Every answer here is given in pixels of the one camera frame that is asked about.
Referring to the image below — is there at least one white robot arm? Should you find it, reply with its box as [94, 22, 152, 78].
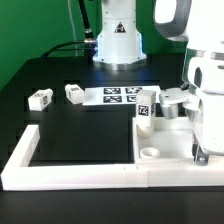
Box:
[93, 0, 224, 166]

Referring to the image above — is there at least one white U-shaped obstacle fence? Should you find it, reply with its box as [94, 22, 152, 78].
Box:
[1, 125, 224, 191]

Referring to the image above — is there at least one white square tabletop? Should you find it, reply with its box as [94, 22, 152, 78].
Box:
[132, 117, 193, 164]

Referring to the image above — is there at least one grey thin cable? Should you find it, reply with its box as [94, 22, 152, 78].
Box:
[67, 0, 78, 57]

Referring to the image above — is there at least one white sheet with fiducial tags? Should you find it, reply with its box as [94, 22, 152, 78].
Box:
[84, 86, 160, 106]

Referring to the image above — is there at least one black cable thick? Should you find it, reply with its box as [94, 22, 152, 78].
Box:
[40, 0, 98, 58]

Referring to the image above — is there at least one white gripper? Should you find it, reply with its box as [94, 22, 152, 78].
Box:
[183, 88, 224, 166]

